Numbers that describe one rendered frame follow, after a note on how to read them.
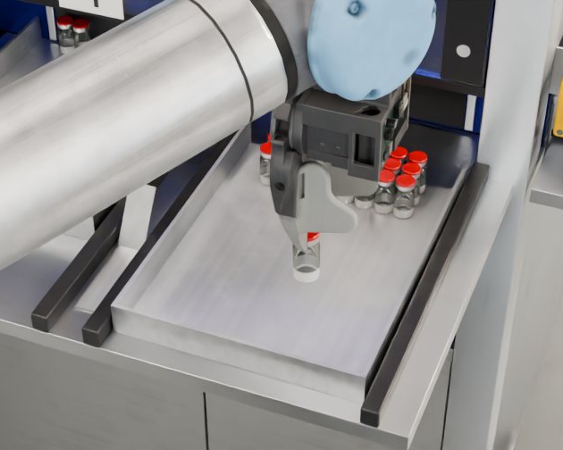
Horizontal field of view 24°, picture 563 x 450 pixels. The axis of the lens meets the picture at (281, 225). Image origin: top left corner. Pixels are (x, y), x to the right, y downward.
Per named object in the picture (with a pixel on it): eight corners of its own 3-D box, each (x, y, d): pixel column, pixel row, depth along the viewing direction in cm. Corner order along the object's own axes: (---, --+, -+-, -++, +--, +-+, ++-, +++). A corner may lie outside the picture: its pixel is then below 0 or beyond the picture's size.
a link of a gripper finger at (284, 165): (288, 229, 94) (291, 124, 89) (268, 223, 95) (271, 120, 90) (310, 195, 98) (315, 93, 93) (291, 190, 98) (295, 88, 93)
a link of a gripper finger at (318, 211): (348, 285, 97) (355, 181, 92) (273, 266, 99) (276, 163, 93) (361, 262, 99) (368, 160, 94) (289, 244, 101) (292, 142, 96)
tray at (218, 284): (247, 142, 152) (247, 118, 150) (463, 193, 145) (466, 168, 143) (113, 331, 128) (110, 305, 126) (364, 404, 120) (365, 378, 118)
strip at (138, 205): (134, 223, 141) (130, 179, 137) (159, 229, 140) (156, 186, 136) (74, 306, 131) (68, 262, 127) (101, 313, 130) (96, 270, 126)
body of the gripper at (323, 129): (376, 193, 91) (384, 45, 83) (262, 166, 93) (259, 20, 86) (408, 133, 96) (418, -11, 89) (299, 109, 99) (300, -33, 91)
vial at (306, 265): (298, 262, 105) (298, 221, 102) (323, 269, 104) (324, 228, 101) (288, 279, 103) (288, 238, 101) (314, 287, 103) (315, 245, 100)
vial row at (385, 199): (264, 172, 147) (264, 139, 144) (415, 209, 142) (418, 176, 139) (256, 183, 146) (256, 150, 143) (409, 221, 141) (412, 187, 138)
